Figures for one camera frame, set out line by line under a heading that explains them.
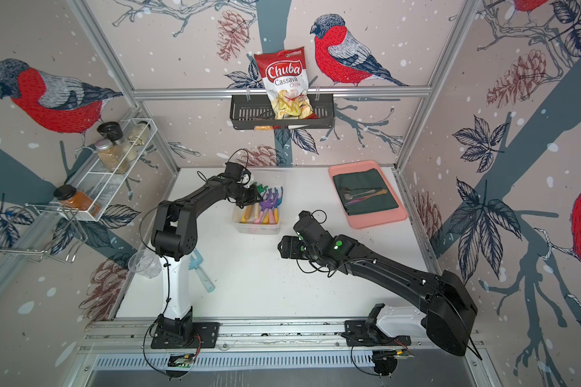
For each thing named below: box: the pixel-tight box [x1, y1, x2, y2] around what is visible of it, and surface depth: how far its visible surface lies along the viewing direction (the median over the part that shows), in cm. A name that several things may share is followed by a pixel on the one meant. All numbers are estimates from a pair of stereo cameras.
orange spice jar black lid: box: [53, 184, 101, 217], surface depth 62 cm
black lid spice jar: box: [96, 120, 125, 145], surface depth 76 cm
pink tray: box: [328, 159, 408, 229], surface depth 106 cm
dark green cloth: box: [332, 168, 400, 216], surface depth 112 cm
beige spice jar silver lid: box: [94, 138, 130, 175], surface depth 74 cm
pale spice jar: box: [128, 121, 151, 149], surface depth 87 cm
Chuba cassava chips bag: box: [254, 46, 319, 120], surface depth 85 cm
